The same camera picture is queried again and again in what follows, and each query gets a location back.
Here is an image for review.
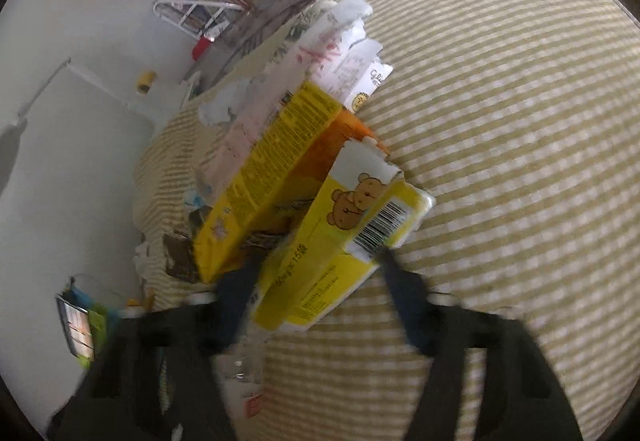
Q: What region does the yellow striped tablecloth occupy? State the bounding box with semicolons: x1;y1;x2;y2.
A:
132;0;640;441

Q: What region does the torn white pink wrapper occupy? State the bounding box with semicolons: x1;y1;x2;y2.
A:
197;0;396;207

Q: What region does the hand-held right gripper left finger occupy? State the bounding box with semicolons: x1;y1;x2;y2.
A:
47;253;266;441

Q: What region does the crushed clear plastic bottle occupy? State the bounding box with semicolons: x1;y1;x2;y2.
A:
215;336;266;422

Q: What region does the white metal book rack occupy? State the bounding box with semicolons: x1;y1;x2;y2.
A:
152;0;246;42

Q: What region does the brown wrapper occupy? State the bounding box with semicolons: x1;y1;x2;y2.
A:
162;206;211;282

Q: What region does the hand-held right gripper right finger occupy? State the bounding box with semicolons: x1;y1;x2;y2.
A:
377;246;586;441

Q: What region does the yellow carton box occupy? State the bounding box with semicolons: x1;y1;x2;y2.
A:
192;81;346;284

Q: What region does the yellow bear tissue pack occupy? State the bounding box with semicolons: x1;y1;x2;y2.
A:
250;138;436;334

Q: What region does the blue green box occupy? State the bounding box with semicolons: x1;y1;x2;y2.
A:
55;276;121;367

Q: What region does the orange plastic snack bag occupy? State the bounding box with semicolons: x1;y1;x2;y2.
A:
280;114;391;242

